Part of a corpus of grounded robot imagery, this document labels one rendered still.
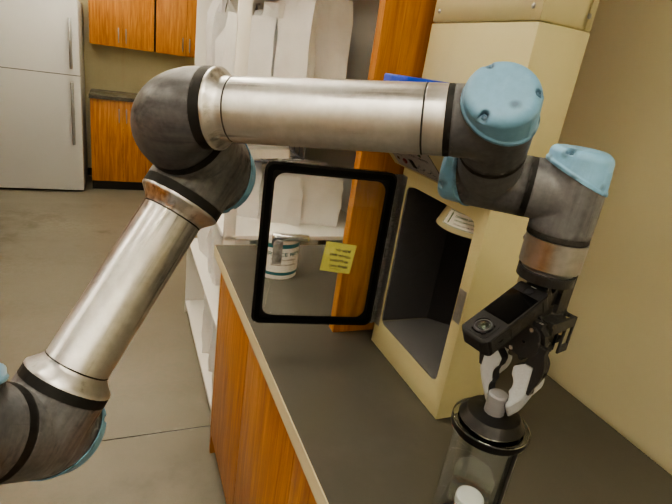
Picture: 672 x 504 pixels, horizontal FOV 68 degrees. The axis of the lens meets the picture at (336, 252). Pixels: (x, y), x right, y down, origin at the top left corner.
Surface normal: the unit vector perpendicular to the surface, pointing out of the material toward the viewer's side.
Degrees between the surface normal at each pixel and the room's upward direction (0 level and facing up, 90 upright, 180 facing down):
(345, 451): 0
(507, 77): 54
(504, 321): 28
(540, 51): 90
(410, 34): 90
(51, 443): 86
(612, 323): 90
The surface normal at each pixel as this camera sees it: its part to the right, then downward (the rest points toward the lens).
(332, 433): 0.14, -0.93
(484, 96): -0.18, -0.32
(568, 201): -0.34, 0.29
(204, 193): 0.62, 0.18
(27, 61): 0.36, 0.38
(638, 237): -0.92, 0.00
